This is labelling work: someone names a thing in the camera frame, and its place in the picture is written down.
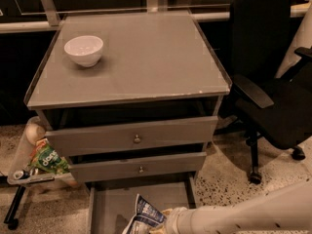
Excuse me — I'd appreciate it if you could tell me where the soda can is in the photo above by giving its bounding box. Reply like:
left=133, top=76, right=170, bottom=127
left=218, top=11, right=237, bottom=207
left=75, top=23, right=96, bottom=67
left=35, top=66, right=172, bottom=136
left=14, top=170, right=30, bottom=180

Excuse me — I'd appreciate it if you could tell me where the white ceramic bowl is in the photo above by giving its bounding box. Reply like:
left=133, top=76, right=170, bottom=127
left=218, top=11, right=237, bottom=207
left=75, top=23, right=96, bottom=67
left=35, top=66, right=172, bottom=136
left=64, top=35, right=103, bottom=67

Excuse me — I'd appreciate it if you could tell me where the blue chip bag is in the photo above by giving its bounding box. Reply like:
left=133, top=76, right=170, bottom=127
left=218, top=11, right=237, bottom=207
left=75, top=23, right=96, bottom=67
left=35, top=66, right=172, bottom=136
left=122, top=194, right=167, bottom=234

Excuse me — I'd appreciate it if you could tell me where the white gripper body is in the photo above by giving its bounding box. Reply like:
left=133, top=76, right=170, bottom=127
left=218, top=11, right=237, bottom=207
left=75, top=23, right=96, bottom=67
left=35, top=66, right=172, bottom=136
left=164, top=207, right=187, bottom=234

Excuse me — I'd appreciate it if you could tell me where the black office chair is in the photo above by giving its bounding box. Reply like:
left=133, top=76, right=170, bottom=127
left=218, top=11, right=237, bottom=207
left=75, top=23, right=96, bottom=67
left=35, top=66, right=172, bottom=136
left=222, top=0, right=312, bottom=184

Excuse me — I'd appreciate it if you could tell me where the black cart leg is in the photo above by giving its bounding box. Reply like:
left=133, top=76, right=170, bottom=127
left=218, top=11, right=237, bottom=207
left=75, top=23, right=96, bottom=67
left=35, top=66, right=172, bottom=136
left=4, top=185, right=25, bottom=230

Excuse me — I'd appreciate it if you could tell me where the grey drawer cabinet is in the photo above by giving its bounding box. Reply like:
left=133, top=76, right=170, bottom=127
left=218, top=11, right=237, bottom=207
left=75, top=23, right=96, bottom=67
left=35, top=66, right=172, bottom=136
left=23, top=11, right=233, bottom=234

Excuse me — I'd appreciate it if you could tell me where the middle grey drawer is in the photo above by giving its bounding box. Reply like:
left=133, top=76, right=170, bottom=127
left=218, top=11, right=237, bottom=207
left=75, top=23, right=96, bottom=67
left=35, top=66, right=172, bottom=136
left=69, top=152, right=206, bottom=182

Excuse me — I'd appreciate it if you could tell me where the top grey drawer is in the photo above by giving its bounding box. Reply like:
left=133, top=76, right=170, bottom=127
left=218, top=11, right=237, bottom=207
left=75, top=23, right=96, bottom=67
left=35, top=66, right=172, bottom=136
left=47, top=116, right=217, bottom=156

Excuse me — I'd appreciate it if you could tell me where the green snack bag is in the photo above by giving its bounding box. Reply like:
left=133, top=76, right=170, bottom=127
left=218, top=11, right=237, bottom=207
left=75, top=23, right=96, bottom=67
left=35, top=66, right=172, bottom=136
left=30, top=138, right=69, bottom=175

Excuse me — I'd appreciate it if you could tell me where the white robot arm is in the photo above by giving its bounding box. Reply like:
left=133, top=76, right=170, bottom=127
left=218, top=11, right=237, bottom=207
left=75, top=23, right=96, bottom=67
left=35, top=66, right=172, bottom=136
left=164, top=0, right=312, bottom=234

